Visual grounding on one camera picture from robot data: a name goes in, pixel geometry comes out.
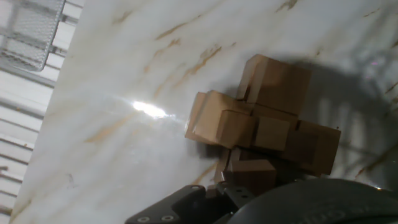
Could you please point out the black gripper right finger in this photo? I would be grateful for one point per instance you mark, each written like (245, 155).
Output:
(286, 178)

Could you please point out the clear plastic box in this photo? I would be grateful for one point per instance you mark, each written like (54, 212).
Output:
(31, 34)

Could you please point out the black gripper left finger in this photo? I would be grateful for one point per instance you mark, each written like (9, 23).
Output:
(231, 194)

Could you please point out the white marble pattern mat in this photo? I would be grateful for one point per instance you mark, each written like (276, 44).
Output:
(109, 155)

